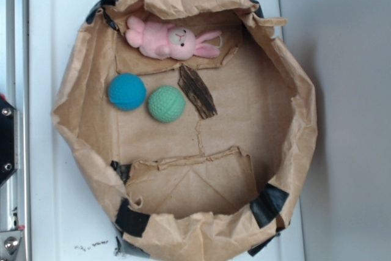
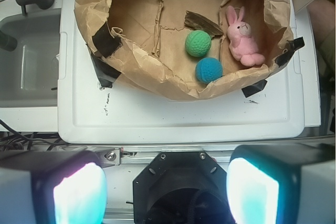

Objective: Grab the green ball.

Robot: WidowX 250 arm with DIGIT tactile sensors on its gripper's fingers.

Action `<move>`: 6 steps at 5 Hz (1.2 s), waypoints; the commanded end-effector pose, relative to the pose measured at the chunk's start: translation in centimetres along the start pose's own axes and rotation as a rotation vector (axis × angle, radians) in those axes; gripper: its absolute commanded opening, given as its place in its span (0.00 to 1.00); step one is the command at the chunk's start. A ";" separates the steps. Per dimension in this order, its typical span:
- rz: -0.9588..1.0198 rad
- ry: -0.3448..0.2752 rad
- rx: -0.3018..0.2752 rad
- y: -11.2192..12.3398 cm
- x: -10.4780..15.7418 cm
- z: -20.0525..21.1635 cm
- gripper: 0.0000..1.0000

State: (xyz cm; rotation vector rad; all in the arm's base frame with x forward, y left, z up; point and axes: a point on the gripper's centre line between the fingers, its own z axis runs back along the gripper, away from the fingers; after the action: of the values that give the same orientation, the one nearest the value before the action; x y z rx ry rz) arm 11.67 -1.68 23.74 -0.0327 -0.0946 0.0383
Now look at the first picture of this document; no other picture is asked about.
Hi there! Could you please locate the aluminium frame rail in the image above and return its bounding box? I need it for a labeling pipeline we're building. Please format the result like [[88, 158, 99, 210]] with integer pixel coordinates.
[[1, 0, 32, 260]]

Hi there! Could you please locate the dark wooden bark piece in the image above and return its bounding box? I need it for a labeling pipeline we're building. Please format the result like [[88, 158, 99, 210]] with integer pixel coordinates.
[[178, 64, 217, 119]]

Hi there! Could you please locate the green textured ball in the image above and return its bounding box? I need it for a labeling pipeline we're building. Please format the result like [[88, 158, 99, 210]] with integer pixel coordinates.
[[148, 85, 186, 123]]

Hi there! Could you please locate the pink plush bunny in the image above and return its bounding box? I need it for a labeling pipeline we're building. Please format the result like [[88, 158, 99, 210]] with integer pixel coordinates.
[[125, 16, 222, 61]]

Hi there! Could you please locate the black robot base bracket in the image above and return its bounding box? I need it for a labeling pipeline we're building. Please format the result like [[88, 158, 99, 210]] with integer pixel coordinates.
[[0, 94, 17, 187]]

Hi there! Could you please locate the brown paper bag tray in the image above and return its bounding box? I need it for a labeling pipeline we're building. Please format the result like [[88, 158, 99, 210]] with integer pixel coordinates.
[[52, 0, 318, 260]]

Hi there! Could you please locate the blue textured ball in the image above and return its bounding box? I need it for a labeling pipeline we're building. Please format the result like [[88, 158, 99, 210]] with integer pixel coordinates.
[[108, 73, 147, 111]]

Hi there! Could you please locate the white plastic tray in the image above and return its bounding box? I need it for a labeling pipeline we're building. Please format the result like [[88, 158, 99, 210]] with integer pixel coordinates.
[[29, 0, 291, 260]]

